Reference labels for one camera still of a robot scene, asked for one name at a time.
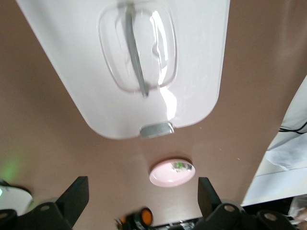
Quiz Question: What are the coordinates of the pink round plate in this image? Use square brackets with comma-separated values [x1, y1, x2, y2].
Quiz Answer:
[149, 157, 195, 188]

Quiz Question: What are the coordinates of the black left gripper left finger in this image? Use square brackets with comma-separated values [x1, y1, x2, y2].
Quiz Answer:
[33, 176, 89, 230]

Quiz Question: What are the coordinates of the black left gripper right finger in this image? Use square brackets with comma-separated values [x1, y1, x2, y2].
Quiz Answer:
[196, 177, 242, 230]

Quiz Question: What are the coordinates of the grey box lid handle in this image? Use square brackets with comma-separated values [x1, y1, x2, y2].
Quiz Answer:
[117, 2, 151, 98]

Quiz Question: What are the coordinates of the orange push-button switch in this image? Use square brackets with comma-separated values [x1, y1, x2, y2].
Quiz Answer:
[115, 207, 154, 230]

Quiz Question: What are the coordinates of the white lidded storage box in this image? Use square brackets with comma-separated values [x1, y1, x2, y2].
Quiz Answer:
[15, 0, 230, 140]

